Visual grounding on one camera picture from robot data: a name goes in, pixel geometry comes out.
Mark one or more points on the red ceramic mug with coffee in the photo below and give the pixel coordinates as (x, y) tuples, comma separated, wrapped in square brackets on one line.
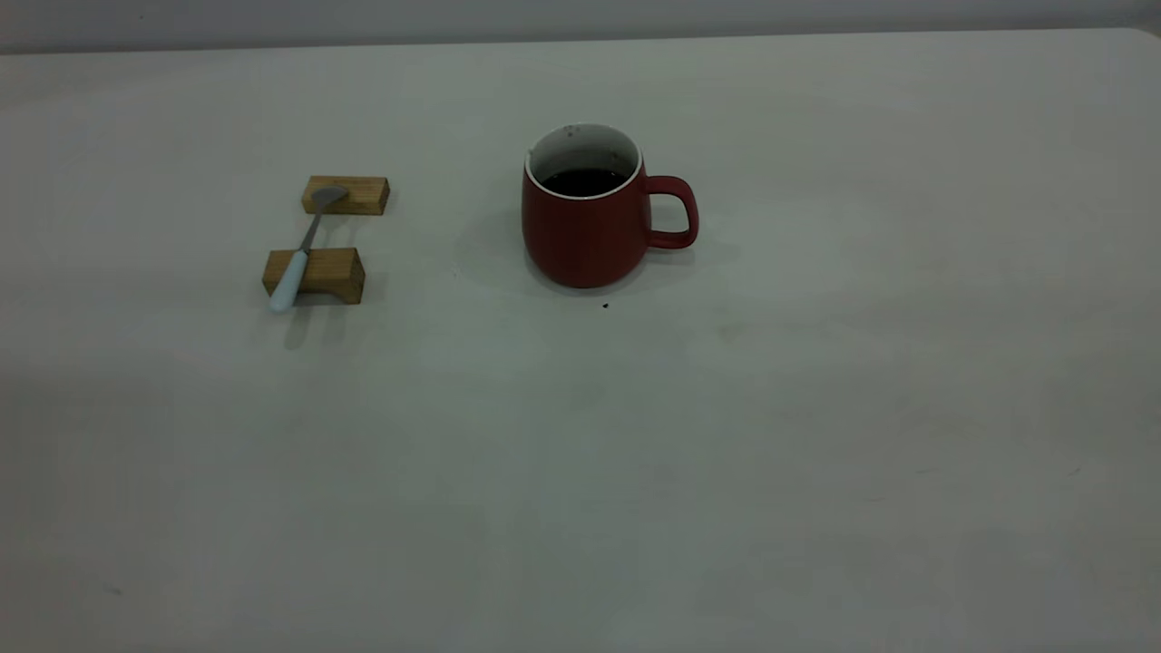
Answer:
[(585, 236)]

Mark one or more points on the arched wooden block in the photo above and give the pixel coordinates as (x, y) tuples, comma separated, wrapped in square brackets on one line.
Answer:
[(336, 268)]

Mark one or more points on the rectangular wooden block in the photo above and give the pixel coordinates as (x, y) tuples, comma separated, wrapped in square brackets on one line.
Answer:
[(363, 195)]

